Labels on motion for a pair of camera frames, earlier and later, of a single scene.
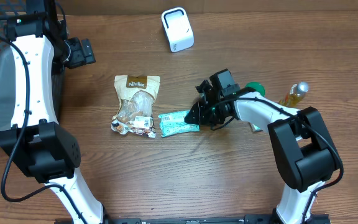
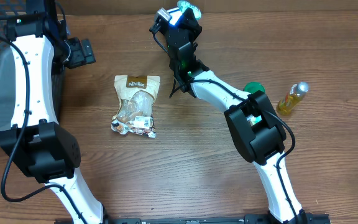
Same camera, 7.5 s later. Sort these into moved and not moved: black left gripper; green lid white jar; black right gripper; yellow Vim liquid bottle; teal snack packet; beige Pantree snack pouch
Moved: teal snack packet; black right gripper
Not moved: beige Pantree snack pouch; green lid white jar; black left gripper; yellow Vim liquid bottle
